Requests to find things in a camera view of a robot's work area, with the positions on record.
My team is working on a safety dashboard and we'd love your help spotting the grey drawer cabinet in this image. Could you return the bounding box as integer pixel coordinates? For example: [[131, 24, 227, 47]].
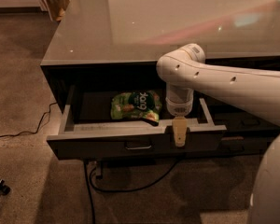
[[40, 0, 280, 180]]

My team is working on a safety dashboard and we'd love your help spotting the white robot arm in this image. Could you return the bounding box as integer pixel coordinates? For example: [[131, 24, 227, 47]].
[[156, 44, 280, 127]]

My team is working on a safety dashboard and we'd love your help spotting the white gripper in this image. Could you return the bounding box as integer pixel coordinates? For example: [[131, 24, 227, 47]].
[[165, 98, 193, 147]]

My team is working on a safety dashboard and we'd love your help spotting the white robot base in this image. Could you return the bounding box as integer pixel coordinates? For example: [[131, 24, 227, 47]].
[[247, 134, 280, 224]]

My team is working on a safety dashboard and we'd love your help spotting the grey drawer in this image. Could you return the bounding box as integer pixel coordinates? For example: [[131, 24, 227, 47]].
[[212, 111, 280, 134], [47, 86, 226, 161], [219, 135, 272, 156]]

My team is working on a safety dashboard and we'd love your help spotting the thick black floor cable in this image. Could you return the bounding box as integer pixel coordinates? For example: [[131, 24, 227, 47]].
[[82, 159, 181, 224]]

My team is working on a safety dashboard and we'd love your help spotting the green snack bag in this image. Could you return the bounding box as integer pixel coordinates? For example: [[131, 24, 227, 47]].
[[110, 91, 162, 126]]

